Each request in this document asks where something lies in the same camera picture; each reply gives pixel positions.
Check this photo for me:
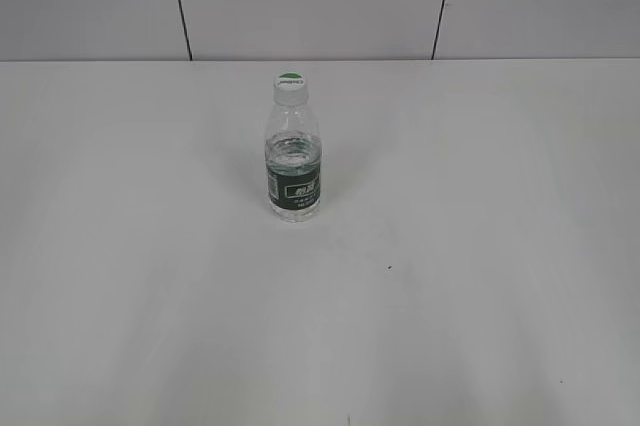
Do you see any clear water bottle green label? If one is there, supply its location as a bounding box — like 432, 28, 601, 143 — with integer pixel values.
264, 103, 323, 223

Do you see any white green bottle cap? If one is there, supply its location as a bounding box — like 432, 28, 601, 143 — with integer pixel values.
273, 71, 309, 107

